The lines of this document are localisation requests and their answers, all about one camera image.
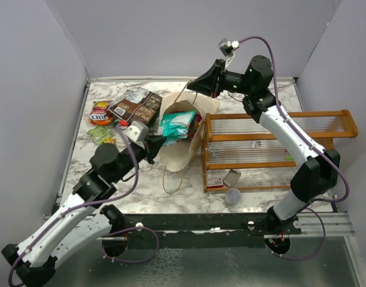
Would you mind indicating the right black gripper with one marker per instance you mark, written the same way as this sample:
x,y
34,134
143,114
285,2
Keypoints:
x,y
208,84

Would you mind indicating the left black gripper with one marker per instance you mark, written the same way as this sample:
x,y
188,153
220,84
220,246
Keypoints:
x,y
153,143

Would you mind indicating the teal foil snack packet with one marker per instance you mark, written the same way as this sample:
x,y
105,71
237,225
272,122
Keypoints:
x,y
175,127

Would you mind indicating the dark brown snack bag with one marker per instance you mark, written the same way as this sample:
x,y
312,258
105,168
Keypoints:
x,y
138,105

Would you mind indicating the dark green snack bag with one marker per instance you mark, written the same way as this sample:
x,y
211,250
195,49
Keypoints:
x,y
147,116

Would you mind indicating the yellow orange snack packet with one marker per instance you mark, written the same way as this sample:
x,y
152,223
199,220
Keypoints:
x,y
109,141

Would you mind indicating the light green snack packet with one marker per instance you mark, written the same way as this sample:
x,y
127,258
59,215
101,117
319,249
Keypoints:
x,y
99,133

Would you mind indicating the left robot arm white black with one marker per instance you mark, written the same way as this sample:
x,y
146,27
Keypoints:
x,y
85,215

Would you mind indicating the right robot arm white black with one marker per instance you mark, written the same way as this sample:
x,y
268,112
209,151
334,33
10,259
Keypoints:
x,y
317,167

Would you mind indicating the purple snack packet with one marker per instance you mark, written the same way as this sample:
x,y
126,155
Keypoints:
x,y
194,125

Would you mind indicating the red white small box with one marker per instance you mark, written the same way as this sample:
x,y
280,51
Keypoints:
x,y
214,182

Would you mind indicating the wooden tiered rack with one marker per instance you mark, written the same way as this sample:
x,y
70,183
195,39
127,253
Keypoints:
x,y
236,141

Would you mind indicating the grey open small carton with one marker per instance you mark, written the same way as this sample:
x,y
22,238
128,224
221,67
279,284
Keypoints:
x,y
232,178

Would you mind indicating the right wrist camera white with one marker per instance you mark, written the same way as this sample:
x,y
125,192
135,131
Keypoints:
x,y
228,48

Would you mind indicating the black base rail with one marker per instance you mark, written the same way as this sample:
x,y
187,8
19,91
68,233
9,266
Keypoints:
x,y
189,231

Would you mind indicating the aluminium frame rail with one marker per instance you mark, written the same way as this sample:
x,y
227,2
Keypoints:
x,y
311,225

